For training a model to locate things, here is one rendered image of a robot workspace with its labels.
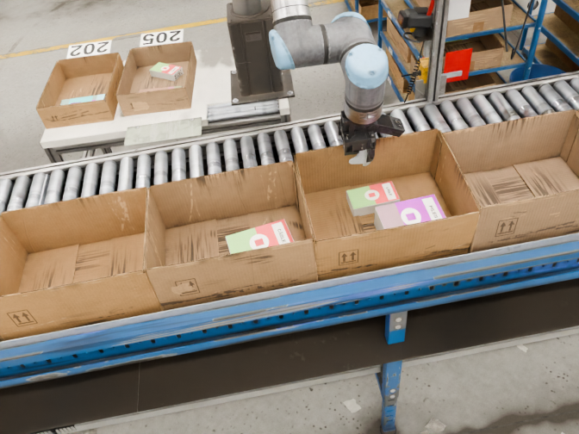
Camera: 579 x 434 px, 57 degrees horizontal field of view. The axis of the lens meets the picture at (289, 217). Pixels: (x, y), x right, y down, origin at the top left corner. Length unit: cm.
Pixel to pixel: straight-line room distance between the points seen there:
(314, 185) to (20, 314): 81
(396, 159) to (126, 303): 80
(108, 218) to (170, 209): 17
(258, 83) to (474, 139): 98
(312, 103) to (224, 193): 210
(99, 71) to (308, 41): 155
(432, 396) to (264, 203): 107
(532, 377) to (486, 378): 17
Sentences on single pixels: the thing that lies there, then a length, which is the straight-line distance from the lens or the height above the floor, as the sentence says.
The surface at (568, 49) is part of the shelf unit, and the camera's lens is 345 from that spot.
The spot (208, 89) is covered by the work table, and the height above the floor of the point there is 75.
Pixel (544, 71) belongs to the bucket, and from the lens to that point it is 340.
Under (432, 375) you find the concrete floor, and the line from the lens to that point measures 223.
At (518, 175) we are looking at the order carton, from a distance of 167.
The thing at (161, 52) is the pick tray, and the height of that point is 82.
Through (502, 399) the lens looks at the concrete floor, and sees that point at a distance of 223.
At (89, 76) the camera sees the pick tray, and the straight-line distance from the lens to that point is 267.
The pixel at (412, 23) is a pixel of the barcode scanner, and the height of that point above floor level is 106.
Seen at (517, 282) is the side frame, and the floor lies 82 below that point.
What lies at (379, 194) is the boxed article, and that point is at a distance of 147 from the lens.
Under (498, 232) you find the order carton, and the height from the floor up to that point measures 95.
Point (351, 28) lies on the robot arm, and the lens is 129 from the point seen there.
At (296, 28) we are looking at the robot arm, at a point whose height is 140.
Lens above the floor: 196
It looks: 46 degrees down
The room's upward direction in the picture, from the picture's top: 8 degrees counter-clockwise
